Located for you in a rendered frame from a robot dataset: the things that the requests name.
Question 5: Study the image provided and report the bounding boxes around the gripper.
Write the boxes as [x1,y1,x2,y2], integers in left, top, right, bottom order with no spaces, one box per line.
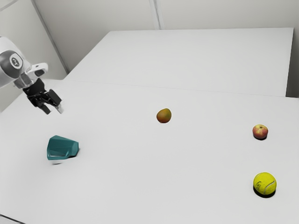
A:
[22,77,64,115]

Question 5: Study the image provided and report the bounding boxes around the teal faceted mug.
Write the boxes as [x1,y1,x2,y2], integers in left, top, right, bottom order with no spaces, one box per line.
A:
[46,135,79,161]

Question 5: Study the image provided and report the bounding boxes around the green-red mango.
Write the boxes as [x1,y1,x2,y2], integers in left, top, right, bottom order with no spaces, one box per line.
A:
[156,108,172,124]

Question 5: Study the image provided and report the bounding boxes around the red-yellow apple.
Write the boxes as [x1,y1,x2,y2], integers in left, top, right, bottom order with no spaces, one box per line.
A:
[252,124,269,140]

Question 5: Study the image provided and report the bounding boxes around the yellow tennis ball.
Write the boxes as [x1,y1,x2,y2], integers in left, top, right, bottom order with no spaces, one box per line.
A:
[253,172,277,195]

